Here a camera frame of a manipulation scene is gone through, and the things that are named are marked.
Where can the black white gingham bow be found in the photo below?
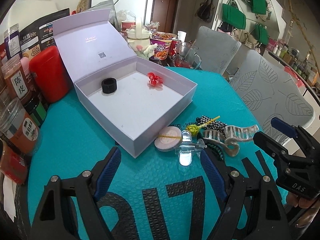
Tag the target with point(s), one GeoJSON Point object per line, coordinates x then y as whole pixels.
{"type": "Point", "coordinates": [216, 125]}

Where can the far grey leaf chair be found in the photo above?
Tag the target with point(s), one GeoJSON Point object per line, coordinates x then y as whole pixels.
{"type": "Point", "coordinates": [216, 49]}

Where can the red plastic propeller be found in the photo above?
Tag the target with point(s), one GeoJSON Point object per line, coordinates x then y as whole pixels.
{"type": "Point", "coordinates": [154, 80]}

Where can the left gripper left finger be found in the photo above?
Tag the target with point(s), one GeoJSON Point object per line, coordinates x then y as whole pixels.
{"type": "Point", "coordinates": [54, 217]}

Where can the near grey leaf chair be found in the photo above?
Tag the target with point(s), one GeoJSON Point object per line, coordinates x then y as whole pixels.
{"type": "Point", "coordinates": [270, 92]}

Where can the yellow-green wrapped lollipop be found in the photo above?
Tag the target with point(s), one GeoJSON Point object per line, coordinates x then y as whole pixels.
{"type": "Point", "coordinates": [195, 129]}

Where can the clear jar orange label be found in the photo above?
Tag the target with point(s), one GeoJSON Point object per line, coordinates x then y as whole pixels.
{"type": "Point", "coordinates": [18, 127]}

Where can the black hanging handbag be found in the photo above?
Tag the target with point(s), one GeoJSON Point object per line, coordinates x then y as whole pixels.
{"type": "Point", "coordinates": [205, 11]}

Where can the orange peel spice jar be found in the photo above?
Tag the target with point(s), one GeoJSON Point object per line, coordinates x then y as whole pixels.
{"type": "Point", "coordinates": [16, 80]}

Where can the green black small jar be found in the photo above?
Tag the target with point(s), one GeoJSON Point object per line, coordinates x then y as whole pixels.
{"type": "Point", "coordinates": [35, 109]}

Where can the purple instant noodle cup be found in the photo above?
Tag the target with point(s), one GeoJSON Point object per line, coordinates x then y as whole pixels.
{"type": "Point", "coordinates": [163, 41]}

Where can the lilac open gift box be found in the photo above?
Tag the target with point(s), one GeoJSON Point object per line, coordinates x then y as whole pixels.
{"type": "Point", "coordinates": [92, 50]}

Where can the black banana hair clip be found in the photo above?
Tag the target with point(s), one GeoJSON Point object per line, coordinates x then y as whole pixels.
{"type": "Point", "coordinates": [215, 149]}

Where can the red plastic canister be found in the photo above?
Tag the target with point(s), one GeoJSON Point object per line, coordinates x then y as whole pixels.
{"type": "Point", "coordinates": [50, 74]}

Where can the grey leaf chair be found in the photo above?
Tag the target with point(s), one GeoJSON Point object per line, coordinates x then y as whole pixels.
{"type": "Point", "coordinates": [216, 49]}
{"type": "Point", "coordinates": [270, 92]}

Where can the white refrigerator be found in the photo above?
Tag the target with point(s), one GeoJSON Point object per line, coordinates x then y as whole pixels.
{"type": "Point", "coordinates": [125, 5]}

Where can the pink round compact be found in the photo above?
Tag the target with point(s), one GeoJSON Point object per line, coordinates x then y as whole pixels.
{"type": "Point", "coordinates": [168, 138]}

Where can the white cartoon dog pot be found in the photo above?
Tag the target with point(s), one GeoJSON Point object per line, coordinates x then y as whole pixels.
{"type": "Point", "coordinates": [138, 38]}

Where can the green tote bag lower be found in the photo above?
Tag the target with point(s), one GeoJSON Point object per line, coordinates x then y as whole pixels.
{"type": "Point", "coordinates": [260, 34]}

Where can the green tote bag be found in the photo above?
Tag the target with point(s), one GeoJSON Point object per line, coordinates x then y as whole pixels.
{"type": "Point", "coordinates": [232, 15]}
{"type": "Point", "coordinates": [260, 34]}
{"type": "Point", "coordinates": [257, 6]}

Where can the brown wooden door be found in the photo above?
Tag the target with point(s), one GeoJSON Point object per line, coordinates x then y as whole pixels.
{"type": "Point", "coordinates": [164, 12]}

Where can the red packet at edge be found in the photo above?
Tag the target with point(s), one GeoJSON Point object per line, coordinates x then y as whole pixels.
{"type": "Point", "coordinates": [12, 165]}

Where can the black snack package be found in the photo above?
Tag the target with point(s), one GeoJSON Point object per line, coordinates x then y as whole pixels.
{"type": "Point", "coordinates": [38, 36]}

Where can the green tote bag left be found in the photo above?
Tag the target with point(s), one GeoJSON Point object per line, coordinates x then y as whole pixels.
{"type": "Point", "coordinates": [232, 15]}

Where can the translucent beige claw clip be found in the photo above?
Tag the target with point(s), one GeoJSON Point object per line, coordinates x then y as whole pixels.
{"type": "Point", "coordinates": [229, 141]}

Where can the green tote bag upper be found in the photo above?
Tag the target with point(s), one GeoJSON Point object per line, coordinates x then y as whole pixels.
{"type": "Point", "coordinates": [257, 6]}

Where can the woven straw fan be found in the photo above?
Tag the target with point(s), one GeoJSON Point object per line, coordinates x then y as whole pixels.
{"type": "Point", "coordinates": [83, 5]}

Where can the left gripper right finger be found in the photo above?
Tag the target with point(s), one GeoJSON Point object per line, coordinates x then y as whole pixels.
{"type": "Point", "coordinates": [251, 206]}

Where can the glass mug with straw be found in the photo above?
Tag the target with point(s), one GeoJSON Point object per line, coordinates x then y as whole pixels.
{"type": "Point", "coordinates": [187, 56]}

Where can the black foam hair roller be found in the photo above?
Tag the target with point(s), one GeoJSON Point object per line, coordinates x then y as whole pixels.
{"type": "Point", "coordinates": [109, 85]}

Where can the purple label jar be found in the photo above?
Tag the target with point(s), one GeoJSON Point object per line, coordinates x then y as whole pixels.
{"type": "Point", "coordinates": [12, 42]}

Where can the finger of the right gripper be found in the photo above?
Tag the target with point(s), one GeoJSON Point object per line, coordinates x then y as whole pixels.
{"type": "Point", "coordinates": [274, 149]}
{"type": "Point", "coordinates": [283, 127]}

